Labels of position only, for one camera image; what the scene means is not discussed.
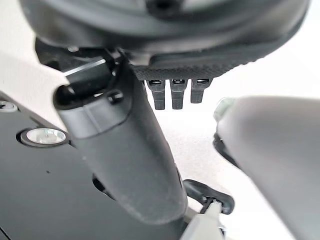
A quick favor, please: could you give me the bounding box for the silver robot leg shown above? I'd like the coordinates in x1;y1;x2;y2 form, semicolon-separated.
212;95;320;240

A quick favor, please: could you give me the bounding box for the black looped cable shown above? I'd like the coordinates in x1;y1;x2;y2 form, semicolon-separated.
183;178;236;216

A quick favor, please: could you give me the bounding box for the grey cable connector piece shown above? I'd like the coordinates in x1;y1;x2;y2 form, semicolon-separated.
179;199;227;240

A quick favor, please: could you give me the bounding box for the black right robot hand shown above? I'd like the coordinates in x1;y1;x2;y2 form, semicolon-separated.
19;0;312;226

